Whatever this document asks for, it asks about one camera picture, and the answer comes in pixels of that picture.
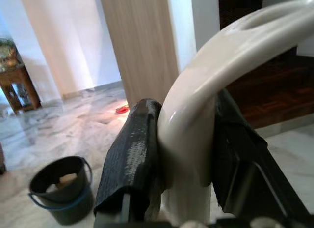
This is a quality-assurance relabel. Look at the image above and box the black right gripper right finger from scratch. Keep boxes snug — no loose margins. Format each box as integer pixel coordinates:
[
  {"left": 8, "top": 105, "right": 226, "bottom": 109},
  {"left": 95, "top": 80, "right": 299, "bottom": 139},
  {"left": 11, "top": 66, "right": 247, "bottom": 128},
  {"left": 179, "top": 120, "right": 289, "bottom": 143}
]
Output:
[{"left": 212, "top": 90, "right": 310, "bottom": 222}]

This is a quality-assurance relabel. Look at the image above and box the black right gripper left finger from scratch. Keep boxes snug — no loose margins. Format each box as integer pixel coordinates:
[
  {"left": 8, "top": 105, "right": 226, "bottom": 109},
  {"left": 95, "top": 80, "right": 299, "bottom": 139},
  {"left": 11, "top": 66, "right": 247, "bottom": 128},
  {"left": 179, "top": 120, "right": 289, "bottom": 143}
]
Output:
[{"left": 94, "top": 97, "right": 165, "bottom": 223}]

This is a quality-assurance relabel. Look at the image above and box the tan cardboard piece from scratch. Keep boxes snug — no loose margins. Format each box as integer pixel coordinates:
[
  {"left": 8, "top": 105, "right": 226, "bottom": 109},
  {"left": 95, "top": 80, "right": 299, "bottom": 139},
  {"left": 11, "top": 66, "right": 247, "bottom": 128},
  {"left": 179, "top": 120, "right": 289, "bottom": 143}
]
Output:
[{"left": 55, "top": 173, "right": 77, "bottom": 190}]

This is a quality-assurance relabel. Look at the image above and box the cream long handled dustpan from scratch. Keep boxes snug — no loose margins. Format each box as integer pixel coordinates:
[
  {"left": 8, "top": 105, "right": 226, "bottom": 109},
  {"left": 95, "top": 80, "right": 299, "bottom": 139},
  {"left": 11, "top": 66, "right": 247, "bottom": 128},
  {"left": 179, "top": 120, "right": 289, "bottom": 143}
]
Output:
[{"left": 157, "top": 0, "right": 314, "bottom": 228}]

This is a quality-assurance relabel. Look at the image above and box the dark wood staircase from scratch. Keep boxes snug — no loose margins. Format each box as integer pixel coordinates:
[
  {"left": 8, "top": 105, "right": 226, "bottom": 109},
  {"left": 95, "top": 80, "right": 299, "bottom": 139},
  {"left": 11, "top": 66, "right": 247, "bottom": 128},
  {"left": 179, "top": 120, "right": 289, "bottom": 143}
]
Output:
[{"left": 218, "top": 0, "right": 314, "bottom": 129}]

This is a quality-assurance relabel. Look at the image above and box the black plastic bucket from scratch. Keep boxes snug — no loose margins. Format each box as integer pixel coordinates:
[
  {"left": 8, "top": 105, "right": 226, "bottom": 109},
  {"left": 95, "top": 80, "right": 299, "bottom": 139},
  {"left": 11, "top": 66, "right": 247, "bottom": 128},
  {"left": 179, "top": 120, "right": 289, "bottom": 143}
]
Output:
[{"left": 27, "top": 155, "right": 94, "bottom": 226}]

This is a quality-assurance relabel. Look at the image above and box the light wood panel column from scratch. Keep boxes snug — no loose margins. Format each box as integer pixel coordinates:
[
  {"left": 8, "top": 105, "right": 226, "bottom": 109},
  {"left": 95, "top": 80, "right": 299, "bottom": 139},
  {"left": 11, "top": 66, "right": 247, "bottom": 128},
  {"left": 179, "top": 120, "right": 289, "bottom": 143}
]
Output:
[{"left": 100, "top": 0, "right": 182, "bottom": 109}]

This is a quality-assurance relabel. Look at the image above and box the small brown wooden table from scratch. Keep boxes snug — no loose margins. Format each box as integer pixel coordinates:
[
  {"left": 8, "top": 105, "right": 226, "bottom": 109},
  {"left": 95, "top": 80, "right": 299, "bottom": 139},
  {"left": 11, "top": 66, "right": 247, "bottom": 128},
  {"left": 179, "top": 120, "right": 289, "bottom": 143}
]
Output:
[{"left": 0, "top": 65, "right": 42, "bottom": 115}]

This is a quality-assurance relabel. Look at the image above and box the green table ornament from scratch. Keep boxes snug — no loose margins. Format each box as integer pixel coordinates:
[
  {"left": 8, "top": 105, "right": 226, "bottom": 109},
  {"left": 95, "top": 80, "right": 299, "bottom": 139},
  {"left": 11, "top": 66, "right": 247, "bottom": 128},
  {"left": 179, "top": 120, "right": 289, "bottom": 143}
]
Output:
[{"left": 0, "top": 38, "right": 24, "bottom": 68}]

